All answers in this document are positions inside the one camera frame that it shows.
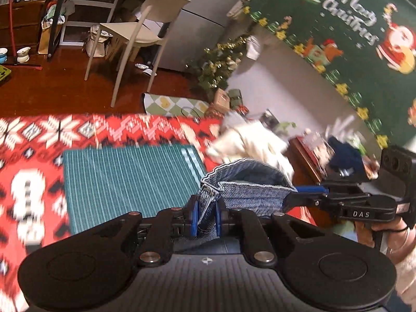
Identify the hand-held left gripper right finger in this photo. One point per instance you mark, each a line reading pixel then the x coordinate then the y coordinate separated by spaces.
pixel 217 217

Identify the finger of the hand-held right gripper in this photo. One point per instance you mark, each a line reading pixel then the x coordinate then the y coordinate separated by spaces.
pixel 302 203
pixel 310 188

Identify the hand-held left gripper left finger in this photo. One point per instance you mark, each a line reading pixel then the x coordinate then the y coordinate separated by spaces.
pixel 194 217

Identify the blue denim jeans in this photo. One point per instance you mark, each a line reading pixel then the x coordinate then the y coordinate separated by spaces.
pixel 247 198

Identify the person's right forearm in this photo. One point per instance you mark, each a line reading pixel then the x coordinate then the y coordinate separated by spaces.
pixel 408 276

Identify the person's right hand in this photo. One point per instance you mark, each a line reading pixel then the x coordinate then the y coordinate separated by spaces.
pixel 399 237

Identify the wooden nightstand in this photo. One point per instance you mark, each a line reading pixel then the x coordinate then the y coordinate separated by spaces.
pixel 305 162

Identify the navy knit hat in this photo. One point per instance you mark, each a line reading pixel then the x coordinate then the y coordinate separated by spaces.
pixel 344 156

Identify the green cutting mat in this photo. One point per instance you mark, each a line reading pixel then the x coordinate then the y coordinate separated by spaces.
pixel 130 182

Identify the cream knit sweater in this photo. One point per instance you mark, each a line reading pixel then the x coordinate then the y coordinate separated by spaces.
pixel 253 139

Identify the green checkered floor mat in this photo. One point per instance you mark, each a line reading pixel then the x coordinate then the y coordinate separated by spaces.
pixel 169 104

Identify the green wrapped gift box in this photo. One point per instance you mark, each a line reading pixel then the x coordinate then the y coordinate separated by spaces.
pixel 235 97

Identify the tan wrapped gift box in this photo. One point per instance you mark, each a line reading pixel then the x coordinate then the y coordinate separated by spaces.
pixel 221 99

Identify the small Christmas tree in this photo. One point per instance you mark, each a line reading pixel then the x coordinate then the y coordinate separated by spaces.
pixel 214 68

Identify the white hanging cloth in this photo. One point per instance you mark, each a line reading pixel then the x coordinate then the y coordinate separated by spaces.
pixel 253 48

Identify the white slippers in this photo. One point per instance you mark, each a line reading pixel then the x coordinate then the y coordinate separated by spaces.
pixel 146 70

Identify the red patterned blanket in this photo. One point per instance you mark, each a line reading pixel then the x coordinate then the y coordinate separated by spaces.
pixel 32 136

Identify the grey refrigerator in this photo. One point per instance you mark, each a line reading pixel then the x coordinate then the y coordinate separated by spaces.
pixel 201 22

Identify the white tote bag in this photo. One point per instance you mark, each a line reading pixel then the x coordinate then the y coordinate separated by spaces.
pixel 97 44

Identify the beige chair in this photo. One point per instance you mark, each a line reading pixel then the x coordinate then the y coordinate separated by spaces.
pixel 162 6

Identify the brown paper bag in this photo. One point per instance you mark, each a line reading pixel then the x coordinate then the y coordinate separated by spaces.
pixel 48 37

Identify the white teacup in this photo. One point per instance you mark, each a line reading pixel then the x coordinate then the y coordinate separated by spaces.
pixel 22 54

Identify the yellow-green plastic rack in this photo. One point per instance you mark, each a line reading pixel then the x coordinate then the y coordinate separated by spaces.
pixel 5 73

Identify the blue ceramic pot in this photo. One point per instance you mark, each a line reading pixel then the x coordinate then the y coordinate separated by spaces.
pixel 3 55

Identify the wooden drawer cabinet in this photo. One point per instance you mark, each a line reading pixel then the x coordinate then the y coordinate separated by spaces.
pixel 22 16

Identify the red broom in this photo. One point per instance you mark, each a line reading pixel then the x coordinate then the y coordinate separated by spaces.
pixel 12 22

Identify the green Christmas wall hanging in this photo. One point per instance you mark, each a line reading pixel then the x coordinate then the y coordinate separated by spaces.
pixel 357 55

